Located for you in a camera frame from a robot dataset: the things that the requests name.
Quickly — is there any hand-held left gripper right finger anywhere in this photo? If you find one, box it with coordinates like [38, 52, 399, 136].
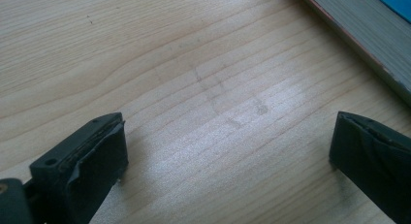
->
[329, 111, 411, 224]

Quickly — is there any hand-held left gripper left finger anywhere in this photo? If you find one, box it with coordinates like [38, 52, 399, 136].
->
[29, 112, 130, 224]

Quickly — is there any thick blue book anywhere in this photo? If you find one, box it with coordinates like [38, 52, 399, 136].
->
[295, 0, 411, 106]

